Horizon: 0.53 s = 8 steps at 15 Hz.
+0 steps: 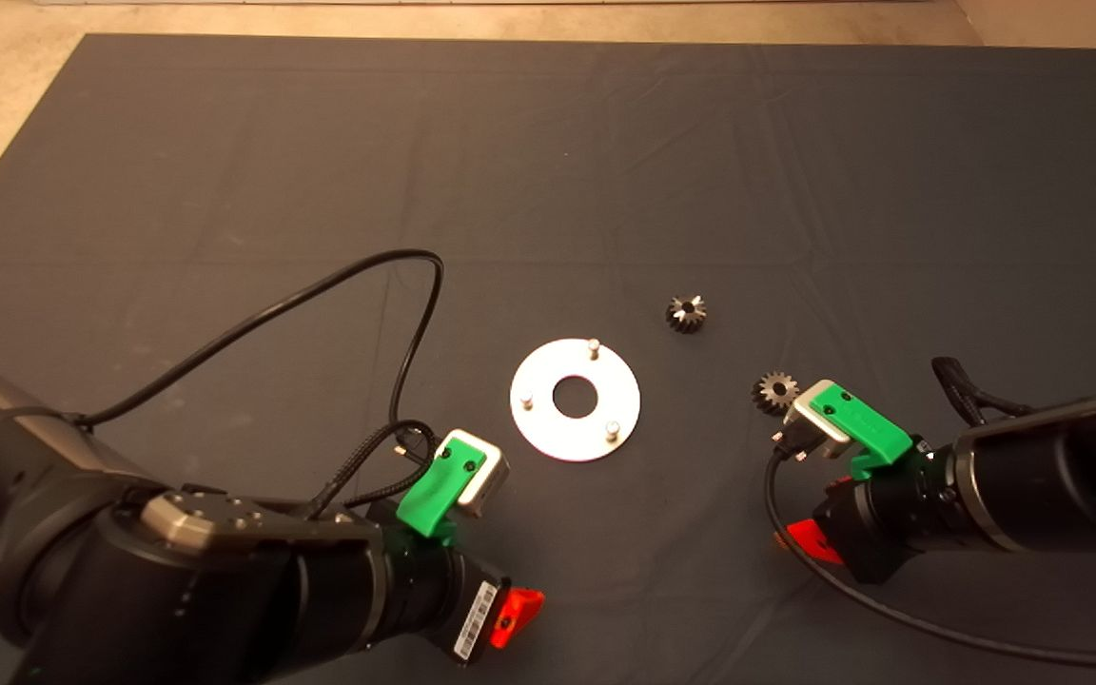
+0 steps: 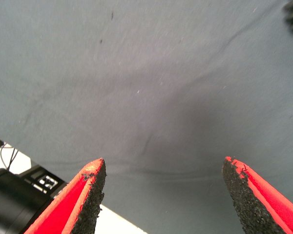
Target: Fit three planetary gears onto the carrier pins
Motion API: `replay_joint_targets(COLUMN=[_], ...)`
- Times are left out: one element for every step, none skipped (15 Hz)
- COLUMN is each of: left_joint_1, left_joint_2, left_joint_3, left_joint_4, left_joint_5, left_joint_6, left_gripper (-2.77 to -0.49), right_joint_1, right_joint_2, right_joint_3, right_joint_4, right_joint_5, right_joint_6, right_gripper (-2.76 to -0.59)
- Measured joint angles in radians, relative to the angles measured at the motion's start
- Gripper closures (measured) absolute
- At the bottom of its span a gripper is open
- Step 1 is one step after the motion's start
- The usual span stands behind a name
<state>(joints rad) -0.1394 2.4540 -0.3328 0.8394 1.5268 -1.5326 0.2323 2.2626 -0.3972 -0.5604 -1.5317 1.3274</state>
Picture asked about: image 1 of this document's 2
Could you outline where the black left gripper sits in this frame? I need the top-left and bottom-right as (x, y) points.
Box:
(386, 533), (546, 665)

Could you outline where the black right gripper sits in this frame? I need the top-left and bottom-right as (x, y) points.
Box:
(786, 473), (930, 584)

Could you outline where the small steel spur gear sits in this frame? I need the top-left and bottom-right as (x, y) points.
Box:
(666, 295), (708, 335)
(752, 371), (801, 416)

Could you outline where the round metal carrier plate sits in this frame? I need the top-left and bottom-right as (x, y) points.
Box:
(510, 338), (642, 463)

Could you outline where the dark grey table cloth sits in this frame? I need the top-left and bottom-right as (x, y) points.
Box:
(0, 34), (1096, 685)

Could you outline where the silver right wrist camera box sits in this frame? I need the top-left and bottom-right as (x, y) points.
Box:
(793, 381), (855, 460)

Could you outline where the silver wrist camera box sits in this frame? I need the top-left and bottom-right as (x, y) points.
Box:
(793, 381), (855, 460)
(436, 428), (511, 519)

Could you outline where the green right camera mount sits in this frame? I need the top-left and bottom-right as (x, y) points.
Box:
(810, 380), (915, 481)

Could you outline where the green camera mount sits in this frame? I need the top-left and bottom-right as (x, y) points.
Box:
(396, 440), (489, 549)
(810, 380), (915, 481)

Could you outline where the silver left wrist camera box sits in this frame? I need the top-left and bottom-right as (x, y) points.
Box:
(436, 428), (511, 519)

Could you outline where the green left camera mount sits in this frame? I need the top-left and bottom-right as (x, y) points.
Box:
(396, 440), (489, 549)

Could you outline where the black braided cable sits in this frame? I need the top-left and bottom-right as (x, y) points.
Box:
(305, 419), (440, 519)
(931, 356), (1034, 426)

